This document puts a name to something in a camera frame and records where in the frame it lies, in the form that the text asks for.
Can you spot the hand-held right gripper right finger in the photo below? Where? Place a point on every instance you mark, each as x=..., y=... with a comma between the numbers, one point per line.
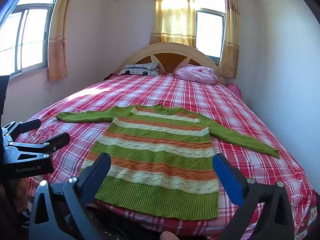
x=228, y=180

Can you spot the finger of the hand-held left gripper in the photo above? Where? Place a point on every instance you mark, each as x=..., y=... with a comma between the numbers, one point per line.
x=25, y=126
x=56, y=141

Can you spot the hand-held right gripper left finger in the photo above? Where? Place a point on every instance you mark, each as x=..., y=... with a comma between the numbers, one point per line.
x=98, y=172

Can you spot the green orange striped knit sweater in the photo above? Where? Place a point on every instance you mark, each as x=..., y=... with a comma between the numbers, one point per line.
x=160, y=155

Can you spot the person's right hand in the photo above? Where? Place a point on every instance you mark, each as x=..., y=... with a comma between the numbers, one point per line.
x=169, y=236

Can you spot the bed with red plaid sheet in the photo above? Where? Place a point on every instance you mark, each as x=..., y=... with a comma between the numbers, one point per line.
x=75, y=100

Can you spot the sliding glass window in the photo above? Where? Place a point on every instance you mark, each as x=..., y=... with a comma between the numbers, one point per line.
x=32, y=37
x=208, y=30

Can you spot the yellow patterned curtain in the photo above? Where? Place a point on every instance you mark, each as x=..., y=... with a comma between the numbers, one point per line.
x=57, y=42
x=230, y=35
x=175, y=17

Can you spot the pink cloth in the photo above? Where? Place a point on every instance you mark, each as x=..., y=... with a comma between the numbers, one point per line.
x=235, y=90

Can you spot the white black patterned pillow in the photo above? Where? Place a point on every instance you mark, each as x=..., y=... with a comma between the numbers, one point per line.
x=140, y=69

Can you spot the pink pillow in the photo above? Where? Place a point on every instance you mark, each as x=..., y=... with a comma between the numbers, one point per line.
x=195, y=73

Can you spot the cream wooden headboard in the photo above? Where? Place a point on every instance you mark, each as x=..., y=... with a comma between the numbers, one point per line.
x=170, y=57

